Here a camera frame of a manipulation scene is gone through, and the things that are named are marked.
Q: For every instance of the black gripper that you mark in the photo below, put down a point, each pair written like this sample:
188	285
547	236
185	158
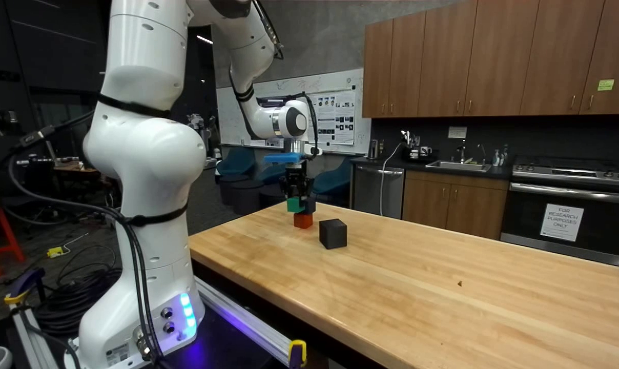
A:
296	177

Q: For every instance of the green block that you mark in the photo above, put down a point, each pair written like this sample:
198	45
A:
293	204

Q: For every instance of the red block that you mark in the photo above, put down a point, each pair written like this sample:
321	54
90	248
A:
304	220

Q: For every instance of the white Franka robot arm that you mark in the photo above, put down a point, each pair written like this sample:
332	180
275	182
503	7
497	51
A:
146	156

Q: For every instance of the black block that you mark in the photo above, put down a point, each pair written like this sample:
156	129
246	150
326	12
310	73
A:
332	234

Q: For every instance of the blue chair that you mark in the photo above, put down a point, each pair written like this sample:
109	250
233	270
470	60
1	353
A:
273	175
332	182
236	166

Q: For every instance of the stainless steel dishwasher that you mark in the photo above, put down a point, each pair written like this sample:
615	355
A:
379	190

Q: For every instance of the white poster board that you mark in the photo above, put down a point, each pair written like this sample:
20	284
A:
341	114

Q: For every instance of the dark countertop appliance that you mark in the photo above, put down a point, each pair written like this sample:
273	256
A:
416	150

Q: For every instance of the brown wooden base cabinet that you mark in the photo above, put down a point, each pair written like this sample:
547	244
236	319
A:
454	204

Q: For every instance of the metal sink with faucet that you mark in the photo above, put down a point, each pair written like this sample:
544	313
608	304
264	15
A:
458	164

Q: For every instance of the yellow floor tag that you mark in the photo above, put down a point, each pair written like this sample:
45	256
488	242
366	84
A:
56	252

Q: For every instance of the white paper sheet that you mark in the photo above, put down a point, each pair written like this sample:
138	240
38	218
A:
563	222

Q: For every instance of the black oven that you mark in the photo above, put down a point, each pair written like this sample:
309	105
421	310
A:
569	205

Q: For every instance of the blue yellow clamp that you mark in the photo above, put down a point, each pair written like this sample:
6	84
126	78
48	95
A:
22	290

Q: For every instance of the green sticky note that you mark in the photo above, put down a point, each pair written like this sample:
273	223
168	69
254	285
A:
606	84

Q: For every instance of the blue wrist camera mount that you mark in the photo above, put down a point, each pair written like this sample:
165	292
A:
284	160

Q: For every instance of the aluminium frame rail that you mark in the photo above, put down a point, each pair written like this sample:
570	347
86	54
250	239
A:
244	319

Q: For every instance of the white wall outlet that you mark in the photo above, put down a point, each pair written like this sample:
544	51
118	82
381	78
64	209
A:
458	132

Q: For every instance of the brown wooden wall cabinets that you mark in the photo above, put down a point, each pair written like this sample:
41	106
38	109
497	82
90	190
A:
500	58

